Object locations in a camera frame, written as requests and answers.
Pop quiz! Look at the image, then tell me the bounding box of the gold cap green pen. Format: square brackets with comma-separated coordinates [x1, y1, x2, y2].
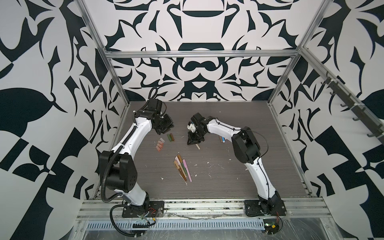
[177, 153, 188, 178]

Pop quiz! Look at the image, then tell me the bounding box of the pale pink cap tan pen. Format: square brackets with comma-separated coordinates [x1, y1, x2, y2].
[175, 157, 187, 182]

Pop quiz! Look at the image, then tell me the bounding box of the tan cap brown pen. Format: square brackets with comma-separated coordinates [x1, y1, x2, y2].
[174, 161, 187, 182]

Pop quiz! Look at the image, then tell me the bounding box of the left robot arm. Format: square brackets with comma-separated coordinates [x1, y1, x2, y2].
[99, 99, 174, 206]

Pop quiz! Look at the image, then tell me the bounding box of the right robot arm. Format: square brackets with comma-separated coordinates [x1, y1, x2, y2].
[187, 113, 281, 212]

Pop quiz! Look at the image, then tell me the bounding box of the small circuit board right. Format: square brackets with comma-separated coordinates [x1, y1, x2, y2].
[263, 218, 284, 235]

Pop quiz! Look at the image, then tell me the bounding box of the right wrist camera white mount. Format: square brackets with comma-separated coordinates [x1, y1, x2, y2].
[187, 123, 196, 133]

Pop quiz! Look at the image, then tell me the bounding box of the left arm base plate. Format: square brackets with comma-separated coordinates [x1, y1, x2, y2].
[122, 201, 165, 218]

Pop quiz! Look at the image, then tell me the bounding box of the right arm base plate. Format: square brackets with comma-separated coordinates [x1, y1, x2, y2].
[244, 200, 287, 217]

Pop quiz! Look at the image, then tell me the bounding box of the aluminium front rail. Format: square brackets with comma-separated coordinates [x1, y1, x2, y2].
[76, 198, 332, 221]

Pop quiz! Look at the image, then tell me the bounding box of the white slotted cable duct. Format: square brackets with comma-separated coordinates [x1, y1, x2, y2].
[85, 218, 266, 231]

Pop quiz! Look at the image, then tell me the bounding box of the wall hook rail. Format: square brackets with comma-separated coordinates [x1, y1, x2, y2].
[321, 72, 384, 145]

